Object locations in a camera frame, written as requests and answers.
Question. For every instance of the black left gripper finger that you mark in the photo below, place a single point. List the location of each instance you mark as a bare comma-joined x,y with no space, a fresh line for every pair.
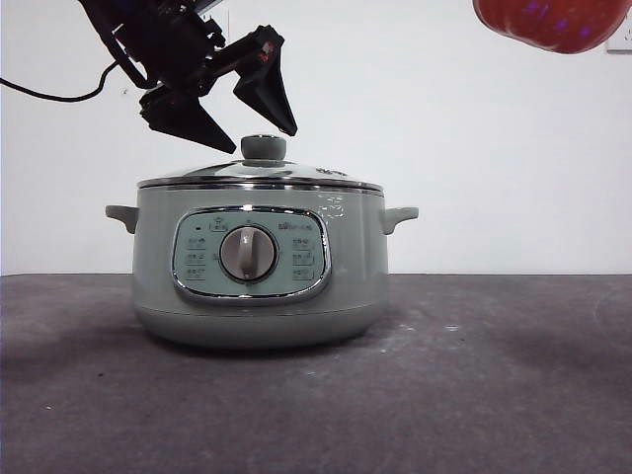
266,84
190,116

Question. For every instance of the glass lid with green knob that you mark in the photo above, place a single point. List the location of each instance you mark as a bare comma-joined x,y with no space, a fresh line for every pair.
260,148

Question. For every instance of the orange-red pumpkin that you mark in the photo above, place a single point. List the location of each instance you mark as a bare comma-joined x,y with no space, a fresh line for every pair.
548,22

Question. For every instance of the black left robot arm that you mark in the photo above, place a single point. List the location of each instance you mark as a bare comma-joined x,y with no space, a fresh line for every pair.
158,44

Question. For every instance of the pale green electric cooking pot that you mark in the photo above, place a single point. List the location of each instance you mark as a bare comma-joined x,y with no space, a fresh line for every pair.
345,276

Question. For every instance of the white wall socket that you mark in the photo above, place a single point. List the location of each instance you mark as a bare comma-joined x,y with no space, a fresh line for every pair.
623,42

